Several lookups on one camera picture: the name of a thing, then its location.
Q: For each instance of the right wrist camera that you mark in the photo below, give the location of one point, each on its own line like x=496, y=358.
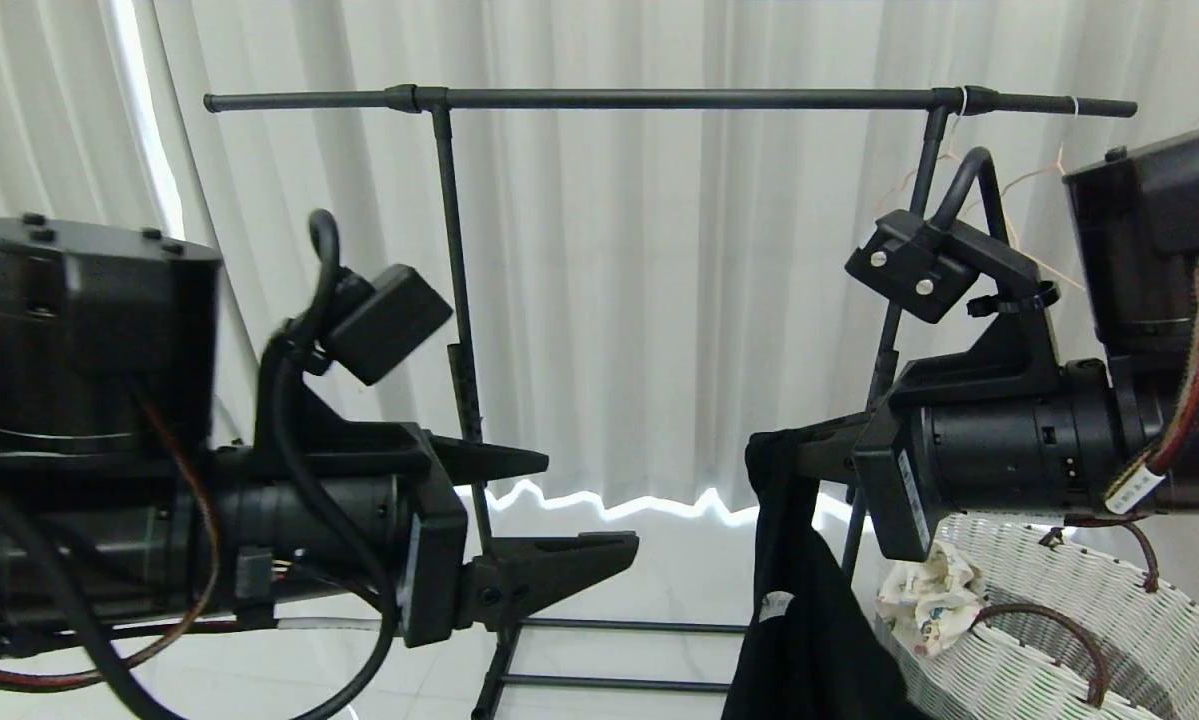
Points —
x=904, y=265

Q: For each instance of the pink clothes hanger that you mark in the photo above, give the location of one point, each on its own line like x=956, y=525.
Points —
x=1067, y=275

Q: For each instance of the black clothes rack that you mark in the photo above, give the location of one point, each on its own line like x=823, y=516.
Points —
x=659, y=98

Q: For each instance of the white curtain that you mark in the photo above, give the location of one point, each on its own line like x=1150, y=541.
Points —
x=659, y=300

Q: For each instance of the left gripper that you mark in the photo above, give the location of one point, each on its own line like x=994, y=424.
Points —
x=429, y=560

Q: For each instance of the white laundry basket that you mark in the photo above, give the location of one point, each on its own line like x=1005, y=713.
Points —
x=1159, y=620

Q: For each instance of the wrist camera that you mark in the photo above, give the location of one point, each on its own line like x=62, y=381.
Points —
x=904, y=265
x=384, y=320

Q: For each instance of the cream printed garment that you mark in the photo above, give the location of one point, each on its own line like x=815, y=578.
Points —
x=924, y=600

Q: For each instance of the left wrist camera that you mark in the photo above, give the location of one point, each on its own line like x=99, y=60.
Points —
x=384, y=320

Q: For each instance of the black garment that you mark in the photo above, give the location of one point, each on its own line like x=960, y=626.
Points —
x=809, y=620

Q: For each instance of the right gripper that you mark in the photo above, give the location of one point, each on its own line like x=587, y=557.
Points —
x=1009, y=450

